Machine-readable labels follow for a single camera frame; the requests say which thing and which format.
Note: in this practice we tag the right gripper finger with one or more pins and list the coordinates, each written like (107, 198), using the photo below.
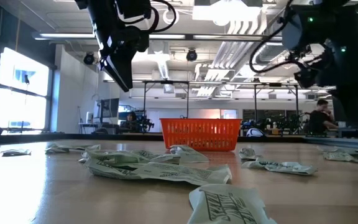
(353, 105)

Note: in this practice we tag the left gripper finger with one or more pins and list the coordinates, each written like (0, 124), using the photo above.
(127, 71)
(113, 74)

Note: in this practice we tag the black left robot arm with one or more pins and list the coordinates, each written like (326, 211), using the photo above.
(110, 3)

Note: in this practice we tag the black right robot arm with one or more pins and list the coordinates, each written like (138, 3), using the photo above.
(337, 25)

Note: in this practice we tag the black round ceiling spotlight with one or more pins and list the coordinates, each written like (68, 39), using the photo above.
(89, 58)
(191, 55)

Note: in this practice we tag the black computer monitor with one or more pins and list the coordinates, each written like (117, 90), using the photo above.
(109, 107)

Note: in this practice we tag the person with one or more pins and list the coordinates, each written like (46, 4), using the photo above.
(131, 119)
(320, 118)

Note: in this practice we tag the long ceiling light strip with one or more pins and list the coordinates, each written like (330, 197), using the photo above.
(228, 37)
(67, 35)
(166, 36)

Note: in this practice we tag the large bright window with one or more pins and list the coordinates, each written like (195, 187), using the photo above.
(20, 93)

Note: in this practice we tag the orange slotted plastic basket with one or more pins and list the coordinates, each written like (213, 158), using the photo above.
(200, 133)

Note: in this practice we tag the white blue round object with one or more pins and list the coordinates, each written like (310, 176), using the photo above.
(255, 132)

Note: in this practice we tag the black metal frame stand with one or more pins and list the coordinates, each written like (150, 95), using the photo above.
(166, 82)
(275, 84)

